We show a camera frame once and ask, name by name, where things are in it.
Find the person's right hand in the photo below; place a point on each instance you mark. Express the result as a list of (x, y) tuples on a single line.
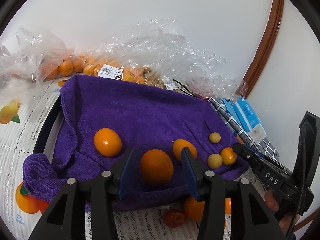
[(271, 200)]

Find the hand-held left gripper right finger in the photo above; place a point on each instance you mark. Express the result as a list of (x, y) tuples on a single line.
[(191, 177)]

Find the white translucent plastic bag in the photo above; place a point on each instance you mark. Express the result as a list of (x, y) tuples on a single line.
[(12, 65)]

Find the tan longan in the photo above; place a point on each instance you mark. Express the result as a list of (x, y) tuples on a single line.
[(215, 160), (214, 138)]

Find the brown wooden door frame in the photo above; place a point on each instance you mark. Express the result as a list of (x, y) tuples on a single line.
[(267, 37)]

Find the crinkled clear plastic bag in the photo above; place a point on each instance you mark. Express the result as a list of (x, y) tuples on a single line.
[(175, 50)]

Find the small orange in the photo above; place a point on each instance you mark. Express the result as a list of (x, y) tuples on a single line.
[(228, 205), (228, 156)]

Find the clear bag of oranges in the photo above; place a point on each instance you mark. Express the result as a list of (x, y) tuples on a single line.
[(62, 66)]

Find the labelled bag of oranges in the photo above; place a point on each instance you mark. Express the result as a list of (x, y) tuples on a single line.
[(110, 70)]

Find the light blue paper folder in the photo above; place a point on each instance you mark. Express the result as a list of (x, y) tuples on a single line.
[(227, 102)]

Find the large round orange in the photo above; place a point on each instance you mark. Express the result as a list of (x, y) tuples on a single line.
[(157, 167)]

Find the small red fruit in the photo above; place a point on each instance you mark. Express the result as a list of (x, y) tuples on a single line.
[(174, 217)]

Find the fruit print tablecloth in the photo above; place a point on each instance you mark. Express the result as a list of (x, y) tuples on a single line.
[(25, 135)]

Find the blue tissue pack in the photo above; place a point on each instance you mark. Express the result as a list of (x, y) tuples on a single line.
[(250, 115)]

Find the purple towel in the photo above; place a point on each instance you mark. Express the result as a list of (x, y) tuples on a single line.
[(140, 115)]

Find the grey plaid cloth bag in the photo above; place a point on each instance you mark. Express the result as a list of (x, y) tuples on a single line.
[(265, 146)]

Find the oval orange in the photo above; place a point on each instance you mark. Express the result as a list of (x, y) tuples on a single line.
[(107, 142)]

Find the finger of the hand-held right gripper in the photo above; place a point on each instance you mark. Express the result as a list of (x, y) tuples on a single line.
[(250, 155), (310, 135)]

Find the black tray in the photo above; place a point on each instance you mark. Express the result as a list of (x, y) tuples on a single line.
[(46, 130)]

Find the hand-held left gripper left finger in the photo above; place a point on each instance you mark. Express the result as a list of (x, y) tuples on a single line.
[(125, 177)]

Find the labelled bag of longans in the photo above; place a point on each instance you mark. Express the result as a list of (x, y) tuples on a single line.
[(156, 80)]

